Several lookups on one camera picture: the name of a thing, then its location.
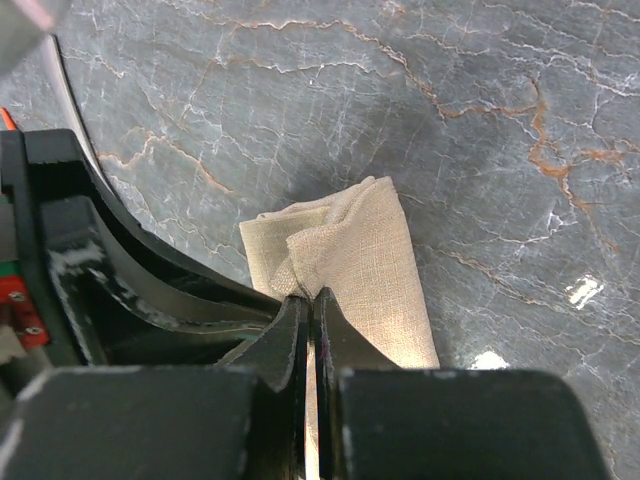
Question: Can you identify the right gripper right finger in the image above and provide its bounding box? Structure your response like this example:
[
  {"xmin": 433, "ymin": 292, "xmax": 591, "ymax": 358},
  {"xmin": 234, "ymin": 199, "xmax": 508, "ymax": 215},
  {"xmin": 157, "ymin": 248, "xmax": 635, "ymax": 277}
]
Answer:
[{"xmin": 311, "ymin": 287, "xmax": 400, "ymax": 479}]

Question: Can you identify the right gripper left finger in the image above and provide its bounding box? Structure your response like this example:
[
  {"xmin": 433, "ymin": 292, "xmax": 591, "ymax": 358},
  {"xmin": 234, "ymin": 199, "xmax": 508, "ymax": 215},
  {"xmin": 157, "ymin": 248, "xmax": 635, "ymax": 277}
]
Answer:
[{"xmin": 217, "ymin": 296, "xmax": 310, "ymax": 479}]

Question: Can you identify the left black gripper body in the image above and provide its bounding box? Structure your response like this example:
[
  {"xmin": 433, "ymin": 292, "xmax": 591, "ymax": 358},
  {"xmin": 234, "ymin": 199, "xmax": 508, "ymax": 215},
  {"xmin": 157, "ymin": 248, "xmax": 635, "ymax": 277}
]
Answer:
[{"xmin": 1, "ymin": 129, "xmax": 106, "ymax": 366}]

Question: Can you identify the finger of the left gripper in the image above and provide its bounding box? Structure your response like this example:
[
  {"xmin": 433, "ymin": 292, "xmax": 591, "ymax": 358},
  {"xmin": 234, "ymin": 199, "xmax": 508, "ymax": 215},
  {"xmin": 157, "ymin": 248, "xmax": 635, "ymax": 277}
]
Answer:
[
  {"xmin": 74, "ymin": 146, "xmax": 280, "ymax": 320},
  {"xmin": 84, "ymin": 267, "xmax": 265, "ymax": 365}
]

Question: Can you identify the beige cloth napkin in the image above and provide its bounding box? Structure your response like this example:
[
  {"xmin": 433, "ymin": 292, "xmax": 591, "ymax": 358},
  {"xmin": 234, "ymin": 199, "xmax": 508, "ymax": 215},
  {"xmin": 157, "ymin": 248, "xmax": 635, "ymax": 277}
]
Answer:
[{"xmin": 219, "ymin": 174, "xmax": 441, "ymax": 480}]

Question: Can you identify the black knife clear handle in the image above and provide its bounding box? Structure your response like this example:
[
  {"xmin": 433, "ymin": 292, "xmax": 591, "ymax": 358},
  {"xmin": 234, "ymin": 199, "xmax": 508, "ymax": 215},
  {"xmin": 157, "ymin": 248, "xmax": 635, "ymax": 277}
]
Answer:
[{"xmin": 39, "ymin": 34, "xmax": 104, "ymax": 178}]

